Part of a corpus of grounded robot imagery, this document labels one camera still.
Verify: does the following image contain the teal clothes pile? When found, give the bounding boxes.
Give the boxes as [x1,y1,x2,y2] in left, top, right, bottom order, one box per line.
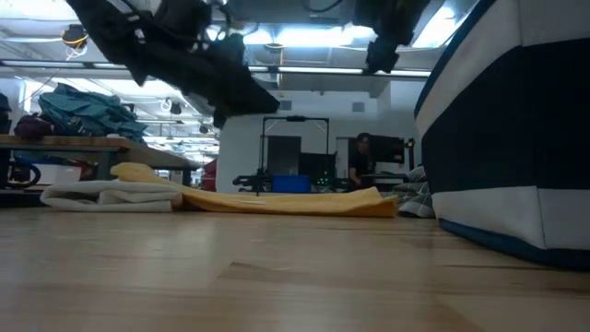
[38,82,148,143]

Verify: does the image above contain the blue white striped fabric basket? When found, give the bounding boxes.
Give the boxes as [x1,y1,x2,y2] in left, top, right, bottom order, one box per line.
[413,0,590,271]

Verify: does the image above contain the yellow towel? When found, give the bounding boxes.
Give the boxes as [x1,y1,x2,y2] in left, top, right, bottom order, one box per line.
[110,161,399,219]

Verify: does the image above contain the person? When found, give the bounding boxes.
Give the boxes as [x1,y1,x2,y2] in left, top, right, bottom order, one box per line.
[348,132,377,190]

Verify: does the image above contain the black stand frame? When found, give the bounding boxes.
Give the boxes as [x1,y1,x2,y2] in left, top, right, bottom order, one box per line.
[260,114,331,196]

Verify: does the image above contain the wooden workbench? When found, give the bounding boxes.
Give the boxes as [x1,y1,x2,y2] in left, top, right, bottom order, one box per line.
[0,135,204,186]

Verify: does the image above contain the grey checked towel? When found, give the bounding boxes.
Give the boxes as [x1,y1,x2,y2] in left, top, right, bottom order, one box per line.
[395,165,437,219]

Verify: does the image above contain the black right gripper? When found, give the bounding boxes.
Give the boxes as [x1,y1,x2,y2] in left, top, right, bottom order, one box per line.
[352,0,432,75]

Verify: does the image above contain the dark red bag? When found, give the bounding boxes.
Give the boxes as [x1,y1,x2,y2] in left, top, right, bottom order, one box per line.
[13,113,54,139]

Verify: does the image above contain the black monitor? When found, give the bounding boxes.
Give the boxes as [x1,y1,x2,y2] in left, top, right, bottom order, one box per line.
[368,134,407,165]

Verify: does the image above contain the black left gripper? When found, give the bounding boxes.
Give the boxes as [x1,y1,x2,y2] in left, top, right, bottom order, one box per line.
[137,0,281,130]

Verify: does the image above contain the white storage box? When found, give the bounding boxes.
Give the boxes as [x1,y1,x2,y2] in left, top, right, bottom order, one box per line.
[34,163,83,185]

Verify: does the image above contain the black hose coil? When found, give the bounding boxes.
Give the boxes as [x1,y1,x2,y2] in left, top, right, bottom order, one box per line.
[6,160,42,189]

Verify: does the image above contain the blue plastic bin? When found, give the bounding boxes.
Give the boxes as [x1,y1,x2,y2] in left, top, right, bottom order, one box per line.
[271,173,313,194]

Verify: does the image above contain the white waffle towel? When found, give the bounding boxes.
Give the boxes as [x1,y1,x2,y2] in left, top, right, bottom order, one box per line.
[40,178,184,214]

